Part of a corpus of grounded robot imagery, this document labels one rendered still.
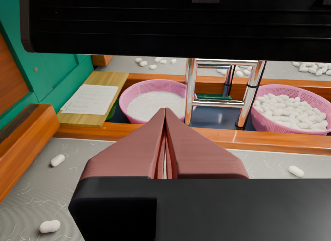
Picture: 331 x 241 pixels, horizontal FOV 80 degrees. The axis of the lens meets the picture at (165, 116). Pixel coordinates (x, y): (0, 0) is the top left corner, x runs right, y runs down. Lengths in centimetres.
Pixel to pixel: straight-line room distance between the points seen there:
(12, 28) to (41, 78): 13
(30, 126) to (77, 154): 14
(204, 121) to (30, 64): 55
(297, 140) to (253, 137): 11
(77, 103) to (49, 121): 16
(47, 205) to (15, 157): 12
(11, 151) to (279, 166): 59
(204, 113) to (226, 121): 9
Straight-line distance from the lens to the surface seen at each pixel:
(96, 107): 66
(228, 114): 80
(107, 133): 57
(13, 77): 59
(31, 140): 52
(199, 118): 76
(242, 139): 57
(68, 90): 75
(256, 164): 56
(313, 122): 80
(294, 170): 57
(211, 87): 82
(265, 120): 68
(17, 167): 51
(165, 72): 93
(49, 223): 47
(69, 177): 54
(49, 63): 69
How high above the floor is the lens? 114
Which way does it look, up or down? 38 degrees down
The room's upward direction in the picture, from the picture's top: straight up
